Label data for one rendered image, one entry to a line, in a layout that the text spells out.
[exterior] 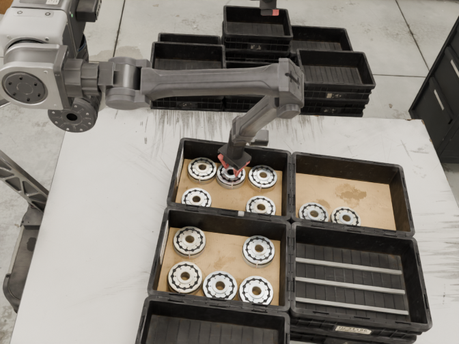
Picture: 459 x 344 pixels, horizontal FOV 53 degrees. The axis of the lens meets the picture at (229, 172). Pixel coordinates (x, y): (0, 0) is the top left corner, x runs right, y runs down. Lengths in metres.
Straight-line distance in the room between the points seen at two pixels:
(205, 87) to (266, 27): 2.04
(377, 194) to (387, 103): 1.79
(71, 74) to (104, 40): 2.66
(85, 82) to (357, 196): 1.06
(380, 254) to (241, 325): 0.53
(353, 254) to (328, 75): 1.40
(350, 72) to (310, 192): 1.27
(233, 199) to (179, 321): 0.47
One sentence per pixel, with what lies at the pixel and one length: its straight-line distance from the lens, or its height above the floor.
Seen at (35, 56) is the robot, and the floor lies 1.50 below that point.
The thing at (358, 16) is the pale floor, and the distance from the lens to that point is 4.32.
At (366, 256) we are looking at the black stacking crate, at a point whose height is 0.83.
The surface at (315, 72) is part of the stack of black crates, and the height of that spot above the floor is 0.49.
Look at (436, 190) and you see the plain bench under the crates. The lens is 2.07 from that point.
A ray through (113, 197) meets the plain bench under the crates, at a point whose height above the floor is 0.70.
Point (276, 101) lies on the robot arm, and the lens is 1.11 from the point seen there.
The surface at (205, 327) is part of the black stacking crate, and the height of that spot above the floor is 0.83.
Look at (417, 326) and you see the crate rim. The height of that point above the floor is 0.93.
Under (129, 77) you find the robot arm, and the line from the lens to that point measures 1.06.
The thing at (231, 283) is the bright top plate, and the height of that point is 0.86.
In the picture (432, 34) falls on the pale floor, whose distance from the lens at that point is 4.40.
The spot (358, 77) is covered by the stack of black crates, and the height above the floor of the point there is 0.49.
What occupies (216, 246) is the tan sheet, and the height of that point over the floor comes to 0.83.
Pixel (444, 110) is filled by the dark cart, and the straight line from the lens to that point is 2.90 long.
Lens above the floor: 2.14
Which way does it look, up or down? 51 degrees down
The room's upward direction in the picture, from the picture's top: 8 degrees clockwise
